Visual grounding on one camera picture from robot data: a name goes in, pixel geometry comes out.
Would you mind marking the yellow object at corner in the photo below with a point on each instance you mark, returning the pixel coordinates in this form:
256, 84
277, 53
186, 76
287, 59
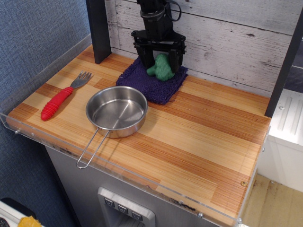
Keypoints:
29, 222

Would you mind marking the white ribbed appliance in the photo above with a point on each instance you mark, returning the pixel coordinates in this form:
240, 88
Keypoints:
281, 159

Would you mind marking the dark left frame post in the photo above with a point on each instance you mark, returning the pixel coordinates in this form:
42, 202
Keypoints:
97, 16

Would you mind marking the red handled fork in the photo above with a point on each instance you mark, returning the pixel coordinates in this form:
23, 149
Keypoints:
53, 105

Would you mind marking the small steel saucepan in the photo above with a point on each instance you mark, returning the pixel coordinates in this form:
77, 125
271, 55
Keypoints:
117, 112

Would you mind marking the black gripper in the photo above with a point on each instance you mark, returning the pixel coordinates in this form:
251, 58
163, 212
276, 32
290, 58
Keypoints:
159, 35

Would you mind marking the green toy broccoli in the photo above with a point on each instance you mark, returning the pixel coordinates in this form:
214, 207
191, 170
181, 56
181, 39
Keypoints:
161, 69

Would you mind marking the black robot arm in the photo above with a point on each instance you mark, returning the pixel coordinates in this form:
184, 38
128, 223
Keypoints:
154, 5

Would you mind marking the purple folded towel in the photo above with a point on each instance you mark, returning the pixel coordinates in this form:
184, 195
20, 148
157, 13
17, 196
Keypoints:
153, 89

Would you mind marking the grey cabinet with dispenser panel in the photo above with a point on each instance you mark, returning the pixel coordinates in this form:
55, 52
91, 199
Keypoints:
102, 200

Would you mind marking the dark right frame post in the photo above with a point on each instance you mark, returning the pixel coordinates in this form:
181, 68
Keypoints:
286, 66

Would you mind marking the dark frame post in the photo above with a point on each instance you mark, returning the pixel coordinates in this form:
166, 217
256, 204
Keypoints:
286, 66
97, 16

